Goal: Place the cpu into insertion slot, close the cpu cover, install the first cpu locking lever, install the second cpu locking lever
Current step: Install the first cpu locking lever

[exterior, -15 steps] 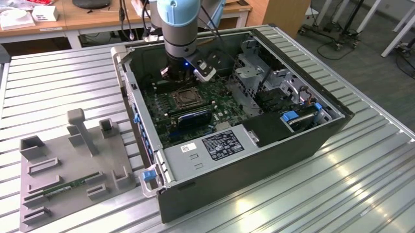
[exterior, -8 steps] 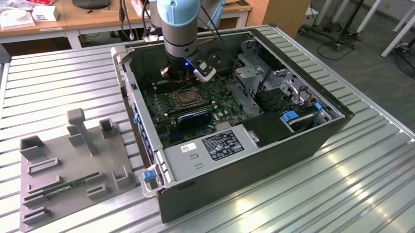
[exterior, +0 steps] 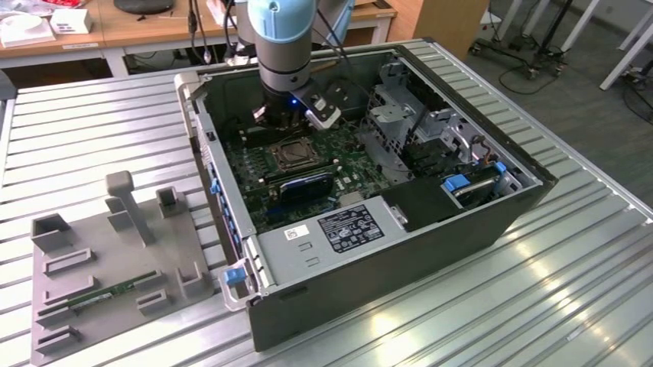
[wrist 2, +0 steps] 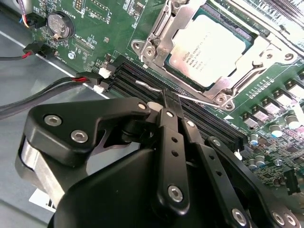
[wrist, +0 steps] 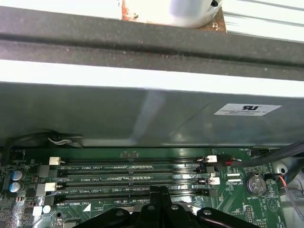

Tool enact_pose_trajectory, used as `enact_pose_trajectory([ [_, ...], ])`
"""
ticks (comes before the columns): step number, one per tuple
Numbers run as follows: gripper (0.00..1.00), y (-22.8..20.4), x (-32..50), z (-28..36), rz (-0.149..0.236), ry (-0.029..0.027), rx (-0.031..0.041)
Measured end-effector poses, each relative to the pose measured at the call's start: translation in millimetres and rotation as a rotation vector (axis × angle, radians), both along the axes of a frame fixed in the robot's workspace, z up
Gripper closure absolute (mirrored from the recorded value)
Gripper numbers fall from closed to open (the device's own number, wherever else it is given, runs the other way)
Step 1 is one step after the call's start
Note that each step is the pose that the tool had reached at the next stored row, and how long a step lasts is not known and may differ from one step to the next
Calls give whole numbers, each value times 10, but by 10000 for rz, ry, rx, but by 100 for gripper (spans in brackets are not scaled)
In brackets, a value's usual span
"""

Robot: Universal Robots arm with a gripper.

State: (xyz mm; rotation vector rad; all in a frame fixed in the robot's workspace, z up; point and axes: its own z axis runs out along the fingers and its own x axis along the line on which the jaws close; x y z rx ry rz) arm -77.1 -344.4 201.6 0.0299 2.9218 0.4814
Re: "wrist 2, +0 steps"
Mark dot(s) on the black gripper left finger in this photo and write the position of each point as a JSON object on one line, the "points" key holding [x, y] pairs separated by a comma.
{"points": [[73, 117]]}

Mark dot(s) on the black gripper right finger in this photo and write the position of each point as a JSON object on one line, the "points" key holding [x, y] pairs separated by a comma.
{"points": [[216, 166]]}

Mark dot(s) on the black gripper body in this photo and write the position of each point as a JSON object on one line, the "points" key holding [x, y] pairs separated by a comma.
{"points": [[116, 190]]}

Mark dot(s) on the metal locking lever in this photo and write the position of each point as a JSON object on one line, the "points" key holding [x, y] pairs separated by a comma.
{"points": [[141, 83]]}

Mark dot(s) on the metal socket cover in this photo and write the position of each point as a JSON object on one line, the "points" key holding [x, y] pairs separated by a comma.
{"points": [[164, 51]]}

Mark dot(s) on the silver CPU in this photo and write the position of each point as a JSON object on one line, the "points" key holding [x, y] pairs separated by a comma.
{"points": [[209, 47]]}

